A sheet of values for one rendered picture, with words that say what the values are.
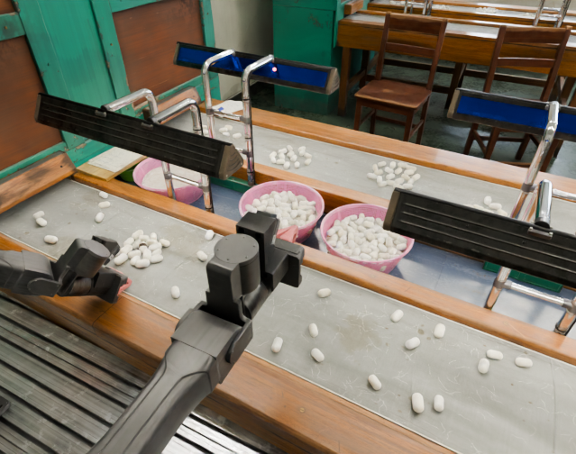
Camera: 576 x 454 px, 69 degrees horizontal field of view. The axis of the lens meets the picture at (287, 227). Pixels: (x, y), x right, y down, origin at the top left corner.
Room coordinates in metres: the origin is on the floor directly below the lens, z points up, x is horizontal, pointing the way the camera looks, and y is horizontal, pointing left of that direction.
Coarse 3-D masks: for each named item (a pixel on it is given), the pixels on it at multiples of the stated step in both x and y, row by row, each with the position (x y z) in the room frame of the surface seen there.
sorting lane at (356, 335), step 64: (64, 192) 1.17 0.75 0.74; (192, 256) 0.85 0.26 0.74; (256, 320) 0.63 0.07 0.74; (320, 320) 0.63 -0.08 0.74; (384, 320) 0.63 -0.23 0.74; (448, 320) 0.63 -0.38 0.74; (320, 384) 0.46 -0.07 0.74; (384, 384) 0.46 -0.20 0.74; (448, 384) 0.46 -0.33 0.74; (512, 384) 0.46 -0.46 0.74; (448, 448) 0.34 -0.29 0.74; (512, 448) 0.34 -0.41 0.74
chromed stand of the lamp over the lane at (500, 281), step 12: (540, 192) 0.60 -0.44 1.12; (552, 192) 0.61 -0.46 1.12; (528, 204) 0.66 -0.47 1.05; (540, 204) 0.56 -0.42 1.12; (528, 216) 0.65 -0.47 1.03; (540, 216) 0.53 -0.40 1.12; (552, 228) 0.51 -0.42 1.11; (504, 276) 0.64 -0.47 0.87; (492, 288) 0.65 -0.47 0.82; (516, 288) 0.63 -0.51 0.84; (528, 288) 0.63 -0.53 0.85; (492, 300) 0.65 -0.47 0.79; (552, 300) 0.60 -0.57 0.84; (564, 300) 0.59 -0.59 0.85; (564, 312) 0.59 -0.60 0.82; (564, 324) 0.58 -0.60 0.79
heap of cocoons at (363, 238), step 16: (336, 224) 0.99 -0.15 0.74; (352, 224) 0.99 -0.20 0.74; (368, 224) 0.99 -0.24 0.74; (336, 240) 0.92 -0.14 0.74; (352, 240) 0.92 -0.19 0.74; (368, 240) 0.94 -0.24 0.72; (384, 240) 0.92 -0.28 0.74; (400, 240) 0.92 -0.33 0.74; (352, 256) 0.86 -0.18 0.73; (368, 256) 0.85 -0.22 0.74; (384, 256) 0.85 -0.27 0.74
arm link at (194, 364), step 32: (192, 320) 0.34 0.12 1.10; (224, 320) 0.34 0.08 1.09; (192, 352) 0.29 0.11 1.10; (224, 352) 0.30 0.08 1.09; (160, 384) 0.25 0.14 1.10; (192, 384) 0.25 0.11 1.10; (128, 416) 0.21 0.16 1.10; (160, 416) 0.21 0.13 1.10; (96, 448) 0.18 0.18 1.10; (128, 448) 0.18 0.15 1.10; (160, 448) 0.20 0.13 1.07
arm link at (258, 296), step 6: (258, 288) 0.40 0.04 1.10; (264, 288) 0.40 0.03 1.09; (252, 294) 0.39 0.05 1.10; (258, 294) 0.39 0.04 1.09; (264, 294) 0.40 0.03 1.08; (246, 300) 0.37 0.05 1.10; (252, 300) 0.38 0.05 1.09; (258, 300) 0.38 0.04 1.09; (264, 300) 0.40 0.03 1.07; (246, 306) 0.37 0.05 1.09; (252, 306) 0.37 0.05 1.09; (258, 306) 0.38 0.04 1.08; (246, 312) 0.37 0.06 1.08; (252, 312) 0.37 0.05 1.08; (252, 318) 0.37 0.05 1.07
